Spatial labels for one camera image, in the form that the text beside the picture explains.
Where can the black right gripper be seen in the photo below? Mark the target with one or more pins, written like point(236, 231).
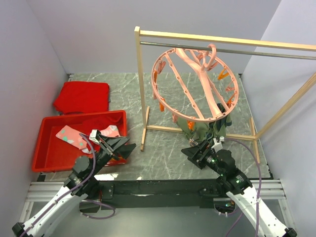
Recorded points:
point(192, 152)

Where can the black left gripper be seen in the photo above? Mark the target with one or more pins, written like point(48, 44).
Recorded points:
point(116, 142)

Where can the pink patterned sock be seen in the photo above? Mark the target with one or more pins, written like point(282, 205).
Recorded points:
point(110, 131)
point(72, 137)

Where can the olive green sock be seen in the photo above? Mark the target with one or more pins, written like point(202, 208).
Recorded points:
point(196, 132)

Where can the pink round clip hanger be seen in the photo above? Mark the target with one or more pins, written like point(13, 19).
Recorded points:
point(194, 85)

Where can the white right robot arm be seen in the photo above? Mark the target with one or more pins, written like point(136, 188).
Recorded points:
point(238, 187)

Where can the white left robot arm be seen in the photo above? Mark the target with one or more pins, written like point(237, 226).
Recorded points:
point(80, 185)

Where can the wooden clothes rack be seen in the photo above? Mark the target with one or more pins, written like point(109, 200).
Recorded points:
point(222, 42)

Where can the red plastic bin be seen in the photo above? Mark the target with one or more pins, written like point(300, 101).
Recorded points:
point(52, 154)

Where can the folded red cloth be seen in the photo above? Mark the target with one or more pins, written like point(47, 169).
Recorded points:
point(78, 97)

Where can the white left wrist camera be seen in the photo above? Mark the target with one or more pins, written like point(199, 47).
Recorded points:
point(95, 136)

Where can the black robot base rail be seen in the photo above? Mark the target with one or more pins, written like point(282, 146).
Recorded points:
point(202, 193)

